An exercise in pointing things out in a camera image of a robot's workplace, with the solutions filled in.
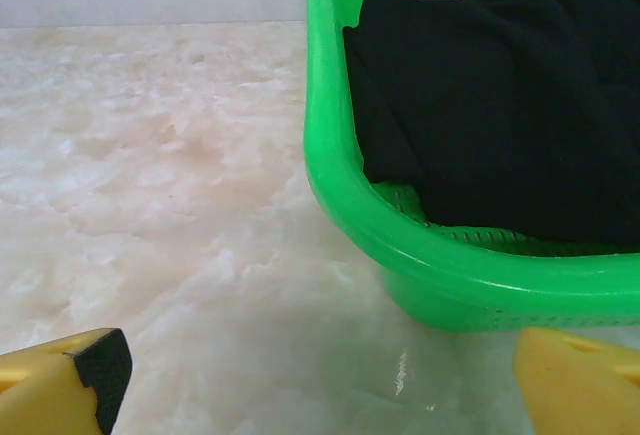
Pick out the black t-shirt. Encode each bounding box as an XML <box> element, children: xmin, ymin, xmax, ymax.
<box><xmin>342</xmin><ymin>0</ymin><xmax>640</xmax><ymax>249</ymax></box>

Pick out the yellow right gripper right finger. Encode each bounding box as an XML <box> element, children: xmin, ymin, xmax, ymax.
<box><xmin>512</xmin><ymin>327</ymin><xmax>640</xmax><ymax>435</ymax></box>

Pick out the green plastic basket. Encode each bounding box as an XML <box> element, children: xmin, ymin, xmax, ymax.
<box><xmin>303</xmin><ymin>0</ymin><xmax>640</xmax><ymax>344</ymax></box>

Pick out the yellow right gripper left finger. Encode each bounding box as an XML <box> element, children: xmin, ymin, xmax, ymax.
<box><xmin>0</xmin><ymin>327</ymin><xmax>134</xmax><ymax>435</ymax></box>

